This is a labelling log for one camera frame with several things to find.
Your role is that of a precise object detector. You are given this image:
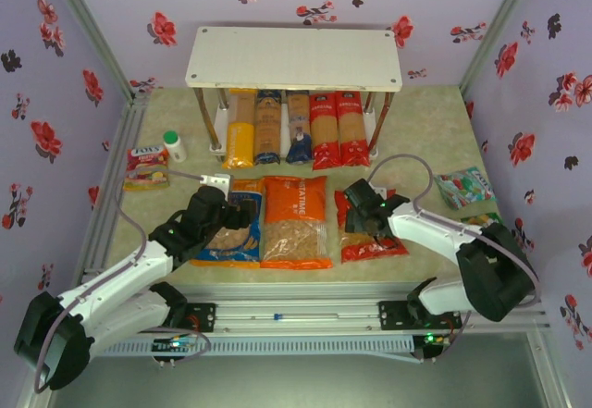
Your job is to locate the blue and orange pasta bag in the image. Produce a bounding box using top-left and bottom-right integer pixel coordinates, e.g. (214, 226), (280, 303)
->
(190, 177), (265, 270)

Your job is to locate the red short pasta bag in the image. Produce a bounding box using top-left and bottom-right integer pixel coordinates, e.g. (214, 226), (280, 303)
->
(333, 188), (411, 265)

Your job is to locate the yellow spaghetti pack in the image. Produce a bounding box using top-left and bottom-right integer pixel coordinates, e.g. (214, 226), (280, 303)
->
(221, 87), (258, 171)

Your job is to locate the red spaghetti pack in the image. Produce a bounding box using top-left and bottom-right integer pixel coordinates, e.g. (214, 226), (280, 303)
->
(307, 92), (343, 172)
(335, 90), (373, 168)

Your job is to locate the clear navy-logo spaghetti pack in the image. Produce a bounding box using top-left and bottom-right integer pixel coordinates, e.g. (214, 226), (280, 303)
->
(253, 88), (284, 167)

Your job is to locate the clear blue-ended spaghetti pack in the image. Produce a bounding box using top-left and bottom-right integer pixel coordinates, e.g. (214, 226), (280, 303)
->
(284, 89), (312, 166)

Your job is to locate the white two-tier shelf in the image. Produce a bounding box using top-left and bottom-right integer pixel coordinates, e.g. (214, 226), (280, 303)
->
(184, 26), (402, 164)

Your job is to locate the orange macaroni bag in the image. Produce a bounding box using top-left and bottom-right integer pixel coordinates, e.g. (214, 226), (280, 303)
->
(259, 175), (334, 270)

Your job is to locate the white bottle green cap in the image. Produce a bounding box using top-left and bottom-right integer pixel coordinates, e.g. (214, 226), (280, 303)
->
(162, 130), (189, 164)

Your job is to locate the Fox's fruits candy bag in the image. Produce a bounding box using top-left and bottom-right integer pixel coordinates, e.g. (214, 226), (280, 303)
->
(122, 146), (171, 192)

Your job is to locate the green candy bag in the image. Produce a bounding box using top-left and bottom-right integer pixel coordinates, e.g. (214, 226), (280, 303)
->
(460, 212), (503, 229)

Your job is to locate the teal Fox's candy bag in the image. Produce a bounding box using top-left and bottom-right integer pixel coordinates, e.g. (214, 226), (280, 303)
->
(433, 166), (497, 210)

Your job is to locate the right control circuit board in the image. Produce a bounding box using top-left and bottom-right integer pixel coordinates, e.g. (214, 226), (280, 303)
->
(413, 331), (452, 358)

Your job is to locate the control circuit board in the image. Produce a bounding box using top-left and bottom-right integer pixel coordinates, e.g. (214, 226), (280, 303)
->
(413, 331), (452, 358)
(152, 333), (204, 358)

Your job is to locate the left control circuit board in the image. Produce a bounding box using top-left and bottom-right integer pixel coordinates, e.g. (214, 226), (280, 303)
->
(152, 333), (204, 358)

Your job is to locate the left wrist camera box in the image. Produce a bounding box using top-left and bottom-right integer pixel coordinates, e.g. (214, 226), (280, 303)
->
(199, 172), (232, 192)

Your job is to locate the left arm grey cable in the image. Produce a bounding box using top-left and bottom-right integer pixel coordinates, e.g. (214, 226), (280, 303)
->
(31, 167), (204, 395)

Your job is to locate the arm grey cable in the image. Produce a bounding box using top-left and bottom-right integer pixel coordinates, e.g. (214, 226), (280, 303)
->
(367, 153), (542, 307)
(31, 167), (204, 395)

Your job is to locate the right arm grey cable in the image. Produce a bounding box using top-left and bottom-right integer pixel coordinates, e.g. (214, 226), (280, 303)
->
(367, 153), (542, 307)

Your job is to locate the aluminium side base rail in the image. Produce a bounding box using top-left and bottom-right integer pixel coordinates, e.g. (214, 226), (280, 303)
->
(78, 93), (152, 279)

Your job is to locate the white slotted cable duct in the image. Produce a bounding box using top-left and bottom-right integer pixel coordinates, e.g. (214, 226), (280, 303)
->
(99, 333), (415, 356)

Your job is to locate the aluminium frame post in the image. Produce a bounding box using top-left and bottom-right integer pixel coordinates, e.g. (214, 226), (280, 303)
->
(43, 0), (140, 102)
(457, 0), (543, 99)

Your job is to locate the aluminium lower frame bar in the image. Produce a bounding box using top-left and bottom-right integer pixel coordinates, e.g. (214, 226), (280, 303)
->
(526, 327), (579, 408)

